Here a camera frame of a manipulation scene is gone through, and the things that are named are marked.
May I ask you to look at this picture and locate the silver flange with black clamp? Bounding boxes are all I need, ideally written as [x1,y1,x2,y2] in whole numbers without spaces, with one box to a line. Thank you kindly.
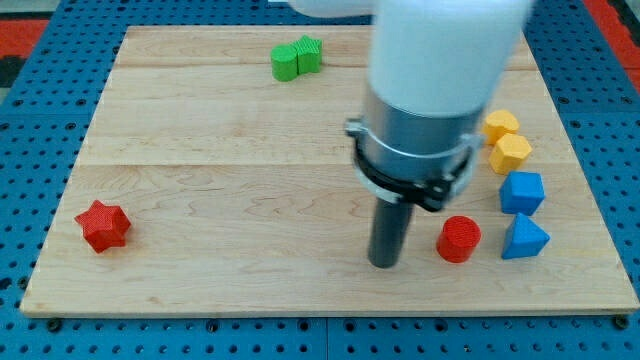
[345,86,484,212]

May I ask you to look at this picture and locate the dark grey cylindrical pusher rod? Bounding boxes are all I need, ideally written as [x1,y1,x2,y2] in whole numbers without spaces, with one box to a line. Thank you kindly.
[368,199,414,268]

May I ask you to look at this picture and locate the red cylinder block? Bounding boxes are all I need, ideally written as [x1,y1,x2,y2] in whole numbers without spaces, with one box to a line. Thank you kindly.
[436,216,482,263]

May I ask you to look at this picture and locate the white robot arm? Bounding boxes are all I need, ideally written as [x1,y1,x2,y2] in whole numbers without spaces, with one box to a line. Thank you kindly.
[290,0,533,268]

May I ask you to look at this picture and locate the blue triangle block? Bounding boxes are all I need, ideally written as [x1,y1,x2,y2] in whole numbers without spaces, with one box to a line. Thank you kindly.
[501,213,551,259]

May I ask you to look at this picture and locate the yellow heart block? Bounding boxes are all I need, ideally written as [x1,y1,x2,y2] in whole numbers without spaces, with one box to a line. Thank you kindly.
[482,109,520,145]

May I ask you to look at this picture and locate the yellow hexagon block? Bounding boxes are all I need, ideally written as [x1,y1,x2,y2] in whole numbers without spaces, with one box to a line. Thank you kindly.
[489,133,532,175]

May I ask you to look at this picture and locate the blue cube block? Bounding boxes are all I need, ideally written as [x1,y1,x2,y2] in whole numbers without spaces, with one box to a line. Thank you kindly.
[499,171,546,216]

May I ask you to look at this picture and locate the green star block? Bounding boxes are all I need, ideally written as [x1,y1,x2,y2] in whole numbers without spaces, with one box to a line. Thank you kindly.
[293,35,322,75]

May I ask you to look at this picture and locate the green cylinder block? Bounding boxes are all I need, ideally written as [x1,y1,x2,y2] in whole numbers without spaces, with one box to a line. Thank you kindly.
[270,44,298,82]

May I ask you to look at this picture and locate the wooden board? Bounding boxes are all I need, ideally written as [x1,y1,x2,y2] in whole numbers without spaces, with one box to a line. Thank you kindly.
[20,26,639,318]

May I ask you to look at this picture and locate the red star block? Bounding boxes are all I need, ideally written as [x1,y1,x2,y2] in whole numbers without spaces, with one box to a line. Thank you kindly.
[74,200,131,253]

